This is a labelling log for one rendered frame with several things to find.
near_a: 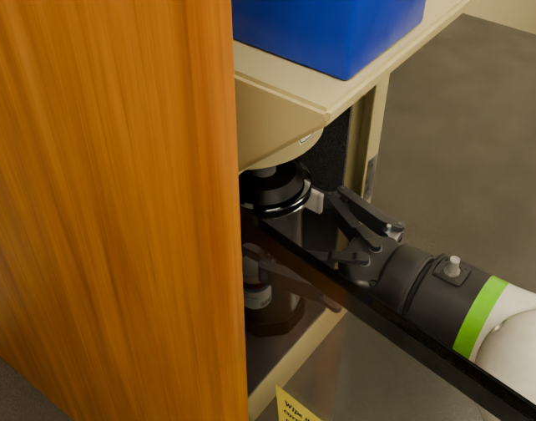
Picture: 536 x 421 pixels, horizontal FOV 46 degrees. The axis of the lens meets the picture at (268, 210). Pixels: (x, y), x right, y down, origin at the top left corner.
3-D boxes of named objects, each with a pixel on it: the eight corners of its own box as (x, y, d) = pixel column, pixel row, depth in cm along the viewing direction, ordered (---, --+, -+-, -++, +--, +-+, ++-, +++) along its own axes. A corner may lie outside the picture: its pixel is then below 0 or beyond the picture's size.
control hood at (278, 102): (190, 172, 47) (177, 52, 41) (399, 17, 66) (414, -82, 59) (316, 238, 42) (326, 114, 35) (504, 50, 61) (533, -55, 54)
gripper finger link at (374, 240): (372, 249, 68) (384, 245, 68) (323, 188, 75) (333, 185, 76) (369, 273, 70) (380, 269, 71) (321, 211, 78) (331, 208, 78)
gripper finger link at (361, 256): (366, 276, 70) (366, 286, 69) (267, 264, 71) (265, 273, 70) (370, 251, 67) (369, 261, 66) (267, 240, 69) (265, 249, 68)
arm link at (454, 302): (442, 377, 64) (479, 320, 70) (466, 305, 56) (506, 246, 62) (391, 347, 67) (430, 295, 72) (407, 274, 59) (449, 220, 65)
